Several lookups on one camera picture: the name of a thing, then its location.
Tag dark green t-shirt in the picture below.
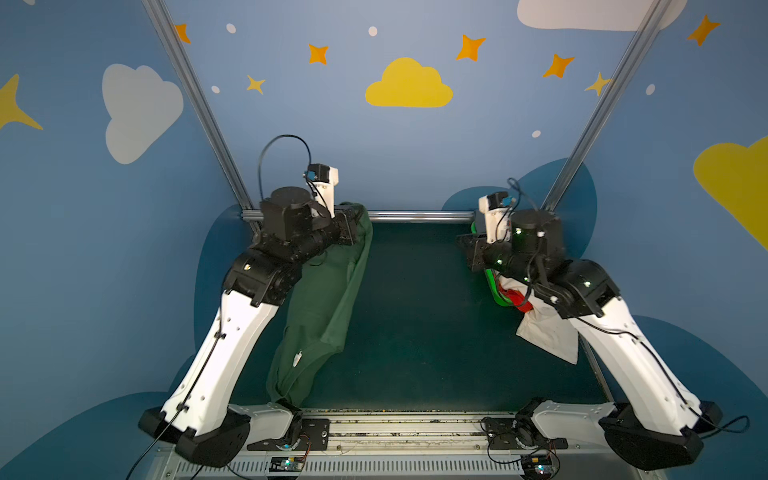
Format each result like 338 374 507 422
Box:
267 202 373 407

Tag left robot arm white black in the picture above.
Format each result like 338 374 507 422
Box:
139 187 373 468

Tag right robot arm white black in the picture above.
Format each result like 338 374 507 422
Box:
459 198 722 471

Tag bright green basket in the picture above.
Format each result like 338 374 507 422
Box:
470 220 514 308

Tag red t-shirt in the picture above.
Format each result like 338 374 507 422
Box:
498 288 534 313

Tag white t-shirt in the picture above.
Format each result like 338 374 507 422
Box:
497 276 579 365

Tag right controller board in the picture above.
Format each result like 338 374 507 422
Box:
520 456 555 479

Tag controller board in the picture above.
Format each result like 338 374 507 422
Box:
520 456 555 479
269 457 305 474

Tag left controller board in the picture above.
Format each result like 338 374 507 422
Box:
269 457 305 474

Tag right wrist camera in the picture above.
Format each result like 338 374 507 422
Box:
478 191 516 244

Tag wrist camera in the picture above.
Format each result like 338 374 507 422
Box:
305 163 339 218
478 191 516 244

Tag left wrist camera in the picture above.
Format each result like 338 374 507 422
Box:
305 163 339 218

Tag aluminium frame back rail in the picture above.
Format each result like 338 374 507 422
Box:
241 209 556 224

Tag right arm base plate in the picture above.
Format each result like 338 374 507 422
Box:
480 417 569 450

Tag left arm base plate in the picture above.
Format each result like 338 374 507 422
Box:
246 418 331 452

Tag aluminium front rail base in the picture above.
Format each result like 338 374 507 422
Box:
143 409 668 480

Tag aluminium frame left post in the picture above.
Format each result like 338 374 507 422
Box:
142 0 261 239

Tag aluminium frame post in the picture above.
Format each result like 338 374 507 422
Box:
142 0 261 239
541 0 673 212

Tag aluminium frame right post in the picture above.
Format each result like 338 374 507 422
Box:
541 0 673 212

